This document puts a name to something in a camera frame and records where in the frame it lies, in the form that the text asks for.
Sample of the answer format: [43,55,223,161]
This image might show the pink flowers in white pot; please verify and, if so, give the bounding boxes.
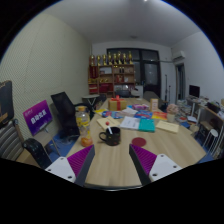
[166,103,180,123]

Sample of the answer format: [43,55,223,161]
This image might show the small round side table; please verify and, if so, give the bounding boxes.
[81,94,101,108]

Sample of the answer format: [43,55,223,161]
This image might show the orange book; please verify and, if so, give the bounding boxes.
[151,111,168,121]

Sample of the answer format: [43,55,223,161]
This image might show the white round stool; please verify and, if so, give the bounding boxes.
[203,128,219,153]

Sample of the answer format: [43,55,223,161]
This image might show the black computer monitor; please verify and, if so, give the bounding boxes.
[188,84,201,99]

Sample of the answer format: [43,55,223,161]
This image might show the pink flat box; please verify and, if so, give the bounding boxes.
[132,103,150,112]

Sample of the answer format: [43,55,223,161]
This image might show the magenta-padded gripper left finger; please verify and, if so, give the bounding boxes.
[44,144,96,188]

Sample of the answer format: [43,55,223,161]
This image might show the dark framed window door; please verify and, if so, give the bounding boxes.
[106,48,162,98]

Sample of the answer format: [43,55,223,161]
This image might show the flat round red coaster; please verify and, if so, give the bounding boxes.
[131,136,147,148]

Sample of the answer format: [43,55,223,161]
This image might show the clear yellow-labelled drink bottle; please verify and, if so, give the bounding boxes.
[75,105,94,148]

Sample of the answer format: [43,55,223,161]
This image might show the white air conditioner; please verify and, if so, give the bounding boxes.
[171,50,186,63]

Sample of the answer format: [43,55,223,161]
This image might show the red-ball white stirrer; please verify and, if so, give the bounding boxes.
[105,122,114,135]

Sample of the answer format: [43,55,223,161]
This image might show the upright orange box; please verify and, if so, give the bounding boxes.
[149,97,160,113]

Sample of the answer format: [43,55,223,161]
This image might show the wooden shelf unit with trophies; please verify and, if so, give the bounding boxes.
[87,50,137,96]

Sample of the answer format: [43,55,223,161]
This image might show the yellow gift box red ribbon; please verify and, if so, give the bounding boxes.
[107,95,128,112]

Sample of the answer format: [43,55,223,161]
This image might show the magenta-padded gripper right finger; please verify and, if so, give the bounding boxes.
[128,143,183,187]

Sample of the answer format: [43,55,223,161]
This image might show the striped chair with black armrest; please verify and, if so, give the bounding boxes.
[0,118,53,169]

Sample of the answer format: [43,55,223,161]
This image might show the white booklet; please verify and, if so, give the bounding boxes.
[119,115,141,131]

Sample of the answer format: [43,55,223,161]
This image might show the cluttered side desk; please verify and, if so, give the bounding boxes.
[184,94,224,158]

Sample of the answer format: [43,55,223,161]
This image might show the purple sign board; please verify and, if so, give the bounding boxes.
[22,99,54,137]

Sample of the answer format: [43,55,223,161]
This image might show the black office chair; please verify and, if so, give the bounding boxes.
[50,91,96,139]

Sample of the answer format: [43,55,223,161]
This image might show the black mug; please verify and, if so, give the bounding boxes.
[98,126,122,147]

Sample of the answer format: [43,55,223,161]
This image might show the pale yellow book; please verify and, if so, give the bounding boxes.
[96,115,122,131]
[155,119,180,134]

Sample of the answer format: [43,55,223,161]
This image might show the blue book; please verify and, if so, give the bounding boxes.
[101,110,124,120]
[133,110,154,120]

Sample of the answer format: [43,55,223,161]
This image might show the teal book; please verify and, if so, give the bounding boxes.
[138,118,156,133]

